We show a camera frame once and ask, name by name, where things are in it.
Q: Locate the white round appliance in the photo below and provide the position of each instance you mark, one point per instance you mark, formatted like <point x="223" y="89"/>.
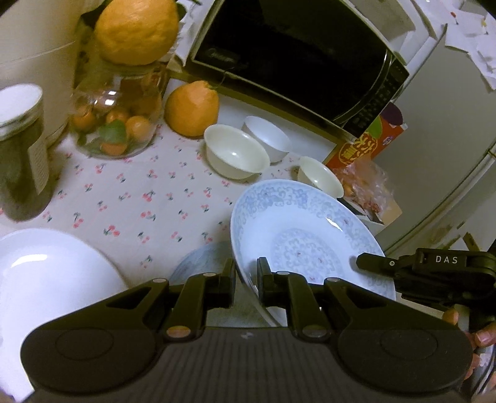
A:
<point x="38" y="42"/>

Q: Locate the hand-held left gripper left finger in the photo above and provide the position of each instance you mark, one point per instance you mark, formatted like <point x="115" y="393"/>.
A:
<point x="229" y="283"/>

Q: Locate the plain white plate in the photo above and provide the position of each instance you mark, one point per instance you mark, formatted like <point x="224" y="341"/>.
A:
<point x="50" y="279"/>

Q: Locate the white refrigerator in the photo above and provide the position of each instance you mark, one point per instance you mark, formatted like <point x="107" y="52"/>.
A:
<point x="445" y="135"/>

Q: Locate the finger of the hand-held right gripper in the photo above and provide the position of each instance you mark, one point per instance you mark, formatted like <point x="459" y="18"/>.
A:
<point x="378" y="262"/>

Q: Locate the black microwave oven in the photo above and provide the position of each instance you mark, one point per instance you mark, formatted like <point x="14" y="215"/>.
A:
<point x="294" y="54"/>

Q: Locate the paper notes on refrigerator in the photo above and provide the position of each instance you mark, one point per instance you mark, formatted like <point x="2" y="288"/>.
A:
<point x="476" y="42"/>

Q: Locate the dark jar with white lid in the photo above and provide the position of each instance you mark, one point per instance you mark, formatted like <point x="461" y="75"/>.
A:
<point x="19" y="155"/>

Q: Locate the person's right hand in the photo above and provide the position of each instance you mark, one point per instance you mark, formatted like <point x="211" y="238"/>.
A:
<point x="486" y="336"/>

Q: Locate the glass jar of kumquats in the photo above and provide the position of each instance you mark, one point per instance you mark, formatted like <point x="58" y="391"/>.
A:
<point x="116" y="112"/>

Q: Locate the small white bowl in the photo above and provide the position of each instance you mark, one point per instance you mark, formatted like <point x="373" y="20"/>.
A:
<point x="319" y="176"/>

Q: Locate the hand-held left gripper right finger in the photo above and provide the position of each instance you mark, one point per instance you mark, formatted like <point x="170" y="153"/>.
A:
<point x="263" y="283"/>

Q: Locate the large yellow citrus fruit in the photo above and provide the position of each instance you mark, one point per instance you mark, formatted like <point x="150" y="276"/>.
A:
<point x="135" y="31"/>

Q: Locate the orange citrus fruit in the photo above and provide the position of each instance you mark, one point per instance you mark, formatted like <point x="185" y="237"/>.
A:
<point x="192" y="110"/>

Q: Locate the plastic bag of fruit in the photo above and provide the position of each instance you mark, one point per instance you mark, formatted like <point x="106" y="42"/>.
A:
<point x="368" y="186"/>

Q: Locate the blue patterned plate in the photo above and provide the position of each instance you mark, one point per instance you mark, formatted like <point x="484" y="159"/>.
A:
<point x="310" y="232"/>

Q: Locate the cherry print tablecloth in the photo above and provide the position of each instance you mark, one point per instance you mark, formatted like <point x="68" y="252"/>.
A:
<point x="135" y="193"/>

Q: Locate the red printed carton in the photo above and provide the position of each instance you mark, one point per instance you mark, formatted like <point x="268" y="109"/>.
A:
<point x="364" y="143"/>

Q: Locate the grey patterned plate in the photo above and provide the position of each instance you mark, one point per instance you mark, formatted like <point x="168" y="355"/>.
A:
<point x="201" y="261"/>

